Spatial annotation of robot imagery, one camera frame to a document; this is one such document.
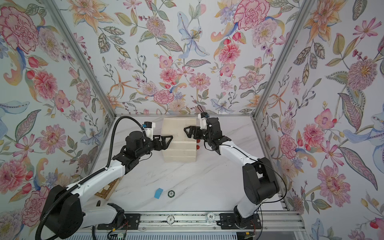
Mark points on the blue foam block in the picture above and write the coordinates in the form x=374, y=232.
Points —
x=158, y=193

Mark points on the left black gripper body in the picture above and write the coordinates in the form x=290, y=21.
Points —
x=148, y=147

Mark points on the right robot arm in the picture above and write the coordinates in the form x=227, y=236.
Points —
x=259, y=178

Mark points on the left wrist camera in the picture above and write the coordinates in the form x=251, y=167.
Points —
x=149, y=128

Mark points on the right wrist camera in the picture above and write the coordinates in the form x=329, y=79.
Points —
x=203, y=120

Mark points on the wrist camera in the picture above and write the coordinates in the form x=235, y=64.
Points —
x=149, y=128
x=203, y=120

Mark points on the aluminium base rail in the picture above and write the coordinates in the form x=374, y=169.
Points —
x=266, y=221

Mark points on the cream drawer cabinet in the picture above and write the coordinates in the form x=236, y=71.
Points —
x=181, y=149

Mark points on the wooden chessboard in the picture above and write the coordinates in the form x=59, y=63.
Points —
x=106, y=192

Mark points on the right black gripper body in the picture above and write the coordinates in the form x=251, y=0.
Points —
x=210, y=139

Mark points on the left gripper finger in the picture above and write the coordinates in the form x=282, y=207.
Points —
x=163, y=139
x=159, y=146

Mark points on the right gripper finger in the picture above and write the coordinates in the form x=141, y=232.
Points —
x=191, y=131
x=200, y=138

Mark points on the left aluminium corner post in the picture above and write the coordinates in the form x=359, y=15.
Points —
x=68, y=36

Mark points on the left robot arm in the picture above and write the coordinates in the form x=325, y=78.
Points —
x=64, y=212

